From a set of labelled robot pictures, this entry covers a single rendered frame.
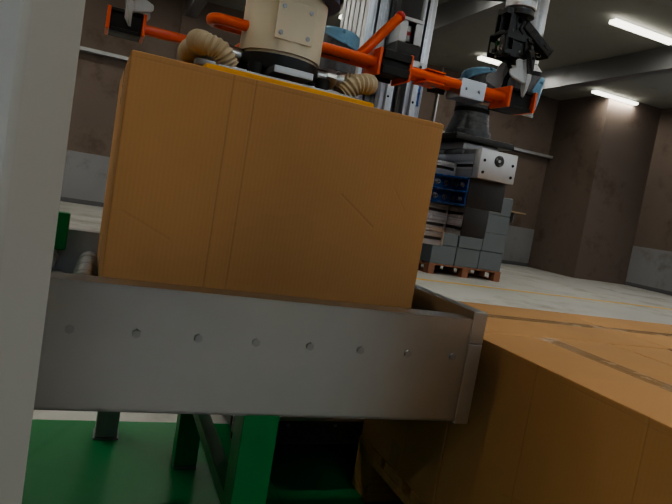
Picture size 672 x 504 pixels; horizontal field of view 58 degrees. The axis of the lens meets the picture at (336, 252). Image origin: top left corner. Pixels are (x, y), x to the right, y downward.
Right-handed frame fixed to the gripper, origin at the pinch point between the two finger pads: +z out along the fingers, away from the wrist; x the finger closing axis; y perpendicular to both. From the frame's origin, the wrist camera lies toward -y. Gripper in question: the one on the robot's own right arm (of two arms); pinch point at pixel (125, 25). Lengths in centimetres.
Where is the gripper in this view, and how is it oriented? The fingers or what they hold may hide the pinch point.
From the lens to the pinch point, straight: 155.0
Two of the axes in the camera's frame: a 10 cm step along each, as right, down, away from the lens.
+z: -1.6, 9.8, 0.9
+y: 9.1, 1.1, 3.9
